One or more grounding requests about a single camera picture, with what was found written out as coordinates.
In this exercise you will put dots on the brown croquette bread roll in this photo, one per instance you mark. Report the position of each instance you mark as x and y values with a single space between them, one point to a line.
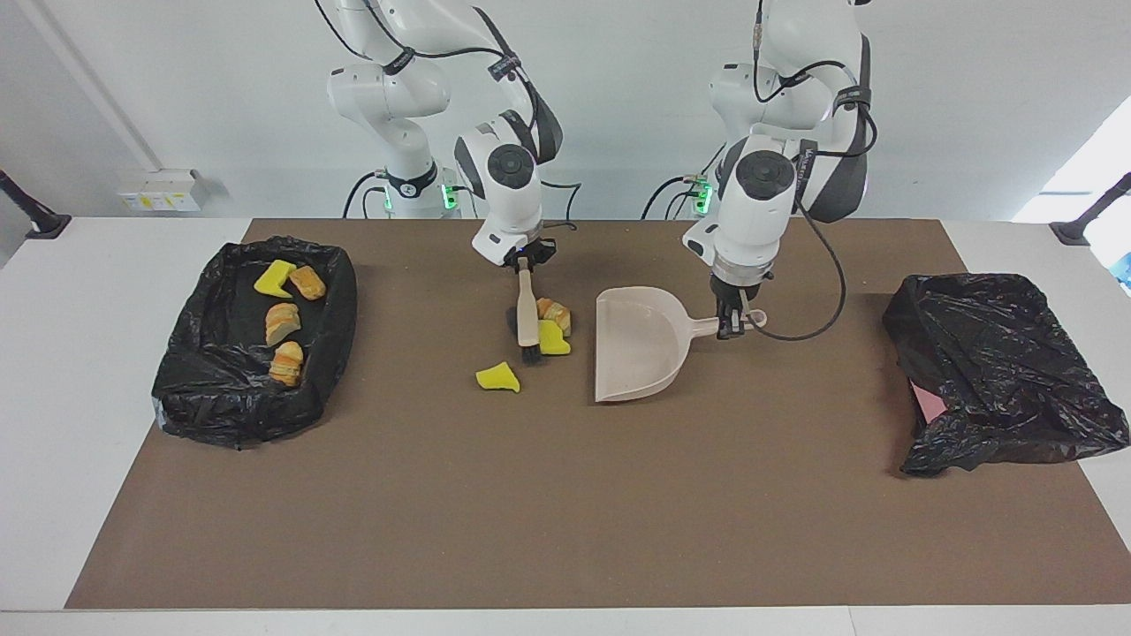
308 283

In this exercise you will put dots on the black trash bag lined bin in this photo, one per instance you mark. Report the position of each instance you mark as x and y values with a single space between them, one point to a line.
221 397

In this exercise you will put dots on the light blue object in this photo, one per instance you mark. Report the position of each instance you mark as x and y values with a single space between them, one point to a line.
1126 269

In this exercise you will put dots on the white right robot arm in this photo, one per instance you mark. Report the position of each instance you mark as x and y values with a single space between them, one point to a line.
508 190

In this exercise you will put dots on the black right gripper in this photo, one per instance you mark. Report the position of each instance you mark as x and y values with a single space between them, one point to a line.
530 253

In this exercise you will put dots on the pink plastic bin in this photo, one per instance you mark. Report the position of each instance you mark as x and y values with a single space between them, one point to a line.
928 405

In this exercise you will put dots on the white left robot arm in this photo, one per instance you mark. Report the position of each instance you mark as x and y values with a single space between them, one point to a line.
760 212

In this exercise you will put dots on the black camera stand clamp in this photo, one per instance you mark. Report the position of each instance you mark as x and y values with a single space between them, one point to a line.
1074 231
40 221

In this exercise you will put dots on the pale flaky croissant piece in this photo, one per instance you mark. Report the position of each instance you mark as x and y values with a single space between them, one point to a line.
283 322

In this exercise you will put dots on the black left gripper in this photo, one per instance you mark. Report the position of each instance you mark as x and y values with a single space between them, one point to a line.
732 290

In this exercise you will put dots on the brown table mat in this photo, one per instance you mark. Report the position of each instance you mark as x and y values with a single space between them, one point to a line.
530 512

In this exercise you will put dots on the orange striped croissant piece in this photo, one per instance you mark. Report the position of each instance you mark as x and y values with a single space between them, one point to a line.
287 364
557 312

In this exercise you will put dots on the crumpled black trash bag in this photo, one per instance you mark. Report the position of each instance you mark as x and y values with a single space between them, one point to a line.
998 371

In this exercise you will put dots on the white wall socket box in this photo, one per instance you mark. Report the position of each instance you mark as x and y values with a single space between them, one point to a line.
163 193

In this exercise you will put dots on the beige plastic dustpan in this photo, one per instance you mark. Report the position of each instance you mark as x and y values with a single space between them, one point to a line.
636 344

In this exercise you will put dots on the green and yellow sponge piece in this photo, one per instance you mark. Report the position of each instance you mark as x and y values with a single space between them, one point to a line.
272 279

